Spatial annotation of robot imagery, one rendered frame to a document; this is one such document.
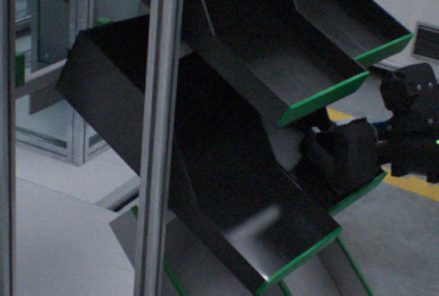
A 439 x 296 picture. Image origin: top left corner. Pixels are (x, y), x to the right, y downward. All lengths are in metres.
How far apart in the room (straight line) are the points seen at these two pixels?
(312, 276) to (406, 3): 3.90
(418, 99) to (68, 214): 0.82
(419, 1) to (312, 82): 4.10
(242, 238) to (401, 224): 2.69
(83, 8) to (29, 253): 0.45
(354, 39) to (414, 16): 3.99
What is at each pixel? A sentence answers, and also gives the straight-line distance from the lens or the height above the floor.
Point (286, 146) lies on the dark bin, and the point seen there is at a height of 1.23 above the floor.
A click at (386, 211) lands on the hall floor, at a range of 3.53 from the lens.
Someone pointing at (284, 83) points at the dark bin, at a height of 1.36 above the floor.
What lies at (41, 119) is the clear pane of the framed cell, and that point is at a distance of 1.72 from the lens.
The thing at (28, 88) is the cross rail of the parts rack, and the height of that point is 1.30.
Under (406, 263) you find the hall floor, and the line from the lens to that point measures 3.21.
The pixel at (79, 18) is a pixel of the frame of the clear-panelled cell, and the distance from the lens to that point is 1.58.
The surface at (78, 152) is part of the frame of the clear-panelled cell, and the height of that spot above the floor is 0.89.
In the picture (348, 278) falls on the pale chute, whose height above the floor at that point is 1.06.
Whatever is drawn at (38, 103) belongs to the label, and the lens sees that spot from 0.89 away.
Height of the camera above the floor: 1.61
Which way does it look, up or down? 24 degrees down
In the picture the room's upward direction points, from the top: 6 degrees clockwise
